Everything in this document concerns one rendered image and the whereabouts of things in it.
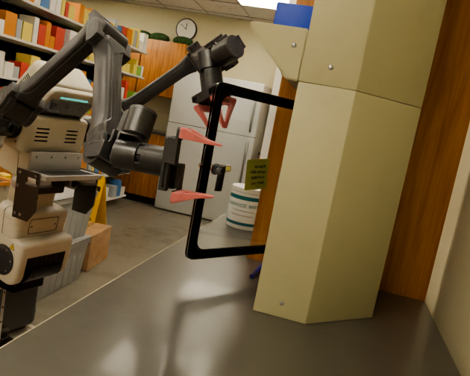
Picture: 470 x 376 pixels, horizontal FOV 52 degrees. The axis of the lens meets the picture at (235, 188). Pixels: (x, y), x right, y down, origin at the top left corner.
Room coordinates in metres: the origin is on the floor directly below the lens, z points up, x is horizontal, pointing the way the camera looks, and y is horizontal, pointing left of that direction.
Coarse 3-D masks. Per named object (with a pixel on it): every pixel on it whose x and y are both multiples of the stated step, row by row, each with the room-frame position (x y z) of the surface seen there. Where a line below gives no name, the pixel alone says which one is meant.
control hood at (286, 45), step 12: (252, 24) 0.97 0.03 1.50; (264, 24) 0.97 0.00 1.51; (276, 24) 0.97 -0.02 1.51; (264, 36) 0.97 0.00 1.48; (276, 36) 0.96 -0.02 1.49; (288, 36) 0.96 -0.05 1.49; (300, 36) 0.95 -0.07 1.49; (276, 48) 0.96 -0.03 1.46; (288, 48) 0.96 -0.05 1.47; (300, 48) 0.95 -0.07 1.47; (276, 60) 0.96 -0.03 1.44; (288, 60) 0.96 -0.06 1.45; (300, 60) 0.95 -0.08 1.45; (288, 72) 0.96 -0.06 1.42; (300, 72) 0.95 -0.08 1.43
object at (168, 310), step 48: (144, 288) 0.96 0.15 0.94; (192, 288) 1.01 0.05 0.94; (240, 288) 1.07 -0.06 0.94; (48, 336) 0.69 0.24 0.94; (96, 336) 0.72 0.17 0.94; (144, 336) 0.75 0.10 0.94; (192, 336) 0.78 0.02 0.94; (240, 336) 0.82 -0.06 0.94; (288, 336) 0.86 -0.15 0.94; (336, 336) 0.90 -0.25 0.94; (384, 336) 0.94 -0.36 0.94; (432, 336) 0.99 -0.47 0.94
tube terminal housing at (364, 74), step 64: (320, 0) 0.95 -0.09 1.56; (384, 0) 0.94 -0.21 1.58; (320, 64) 0.94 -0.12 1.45; (384, 64) 0.96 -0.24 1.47; (320, 128) 0.94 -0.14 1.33; (384, 128) 0.98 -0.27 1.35; (320, 192) 0.93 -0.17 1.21; (384, 192) 1.01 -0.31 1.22; (320, 256) 0.93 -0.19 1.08; (384, 256) 1.03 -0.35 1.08; (320, 320) 0.95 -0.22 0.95
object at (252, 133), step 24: (240, 120) 1.10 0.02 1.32; (264, 120) 1.16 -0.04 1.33; (288, 120) 1.22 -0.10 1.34; (240, 144) 1.11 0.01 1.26; (264, 144) 1.17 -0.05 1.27; (240, 168) 1.12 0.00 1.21; (264, 168) 1.18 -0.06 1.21; (216, 192) 1.08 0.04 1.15; (240, 192) 1.13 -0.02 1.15; (264, 192) 1.19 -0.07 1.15; (192, 216) 1.04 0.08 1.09; (216, 216) 1.09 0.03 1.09; (240, 216) 1.14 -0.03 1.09; (264, 216) 1.20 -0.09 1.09; (216, 240) 1.10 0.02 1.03; (240, 240) 1.16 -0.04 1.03; (264, 240) 1.22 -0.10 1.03
